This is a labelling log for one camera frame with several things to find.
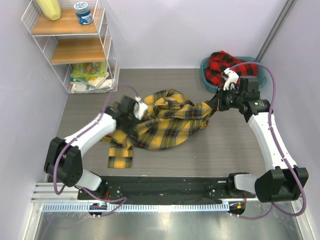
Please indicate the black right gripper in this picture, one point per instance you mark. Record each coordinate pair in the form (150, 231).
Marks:
(217, 103)

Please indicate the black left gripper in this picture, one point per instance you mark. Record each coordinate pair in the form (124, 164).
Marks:
(130, 129)

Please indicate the yellow plaid long sleeve shirt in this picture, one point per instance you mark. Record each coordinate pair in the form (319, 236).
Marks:
(170, 120)

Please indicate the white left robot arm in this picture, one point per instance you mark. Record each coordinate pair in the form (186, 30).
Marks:
(64, 159)

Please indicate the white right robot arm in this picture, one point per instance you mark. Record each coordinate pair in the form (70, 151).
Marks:
(283, 177)

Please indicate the stack of books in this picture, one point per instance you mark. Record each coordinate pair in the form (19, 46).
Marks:
(91, 85)

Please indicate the teal plastic basket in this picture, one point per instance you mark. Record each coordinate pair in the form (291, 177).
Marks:
(211, 88)

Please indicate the green picture book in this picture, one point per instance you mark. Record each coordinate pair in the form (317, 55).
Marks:
(89, 69)

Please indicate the blue lidded jar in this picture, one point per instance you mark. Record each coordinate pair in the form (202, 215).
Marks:
(83, 13)

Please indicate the yellow plastic bottle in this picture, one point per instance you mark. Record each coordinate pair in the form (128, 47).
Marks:
(50, 8)

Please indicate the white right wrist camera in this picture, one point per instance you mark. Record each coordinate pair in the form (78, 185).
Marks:
(231, 78)

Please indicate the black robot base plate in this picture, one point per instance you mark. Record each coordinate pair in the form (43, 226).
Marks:
(151, 190)

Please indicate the white slotted cable duct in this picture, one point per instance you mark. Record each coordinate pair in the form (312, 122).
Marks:
(93, 207)

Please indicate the white wire shelf rack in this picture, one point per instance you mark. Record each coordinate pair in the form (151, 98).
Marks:
(65, 42)

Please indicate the aluminium frame rail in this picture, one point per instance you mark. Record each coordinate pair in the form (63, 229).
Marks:
(284, 13)

